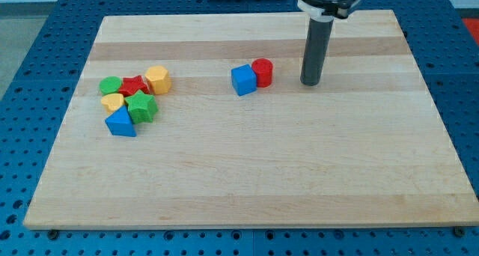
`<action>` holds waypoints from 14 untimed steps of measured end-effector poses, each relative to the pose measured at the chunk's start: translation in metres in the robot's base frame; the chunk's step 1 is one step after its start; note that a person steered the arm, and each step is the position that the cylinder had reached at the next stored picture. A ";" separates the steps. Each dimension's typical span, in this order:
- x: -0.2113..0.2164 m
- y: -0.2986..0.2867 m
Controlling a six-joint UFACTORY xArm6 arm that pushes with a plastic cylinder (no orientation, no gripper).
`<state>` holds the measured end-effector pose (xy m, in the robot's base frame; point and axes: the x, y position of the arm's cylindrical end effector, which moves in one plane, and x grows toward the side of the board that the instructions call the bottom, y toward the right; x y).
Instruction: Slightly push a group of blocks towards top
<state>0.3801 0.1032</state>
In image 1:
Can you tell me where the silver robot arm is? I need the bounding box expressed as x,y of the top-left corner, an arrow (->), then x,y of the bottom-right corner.
297,0 -> 361,22

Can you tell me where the blue cube block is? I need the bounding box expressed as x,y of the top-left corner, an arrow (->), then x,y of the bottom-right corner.
231,64 -> 257,96

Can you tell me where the red cylinder block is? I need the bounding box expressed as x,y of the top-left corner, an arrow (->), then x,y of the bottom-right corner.
251,58 -> 273,88

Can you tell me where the yellow hexagon block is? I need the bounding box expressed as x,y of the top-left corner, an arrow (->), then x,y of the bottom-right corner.
145,65 -> 172,95

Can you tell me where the green star block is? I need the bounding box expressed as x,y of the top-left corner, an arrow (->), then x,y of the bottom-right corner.
125,90 -> 159,124

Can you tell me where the red star block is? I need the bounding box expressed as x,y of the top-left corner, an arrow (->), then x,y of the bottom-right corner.
118,75 -> 150,97

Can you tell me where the blue triangle block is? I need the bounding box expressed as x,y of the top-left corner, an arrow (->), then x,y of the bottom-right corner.
105,106 -> 136,137

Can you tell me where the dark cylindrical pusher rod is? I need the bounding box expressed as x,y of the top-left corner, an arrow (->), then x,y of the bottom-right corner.
300,19 -> 333,86

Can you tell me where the wooden board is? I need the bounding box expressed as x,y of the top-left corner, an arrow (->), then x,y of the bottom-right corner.
24,10 -> 478,230

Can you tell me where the yellow heart block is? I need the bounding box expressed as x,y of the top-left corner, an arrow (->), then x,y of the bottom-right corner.
100,93 -> 124,114

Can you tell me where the green cylinder block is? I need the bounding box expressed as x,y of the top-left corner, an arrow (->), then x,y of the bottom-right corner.
99,76 -> 123,96

